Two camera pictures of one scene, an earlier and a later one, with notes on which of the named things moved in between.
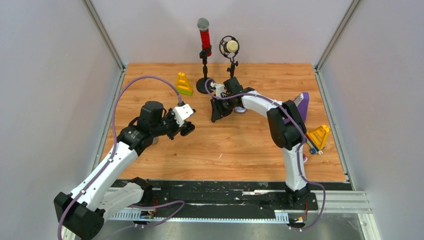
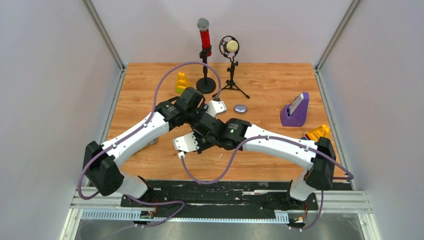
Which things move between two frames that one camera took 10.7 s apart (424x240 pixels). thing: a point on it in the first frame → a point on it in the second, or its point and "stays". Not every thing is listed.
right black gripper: x=218 y=111 → x=201 y=146
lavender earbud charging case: x=240 y=109 stays
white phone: x=298 y=99 stays
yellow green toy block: x=183 y=84 stays
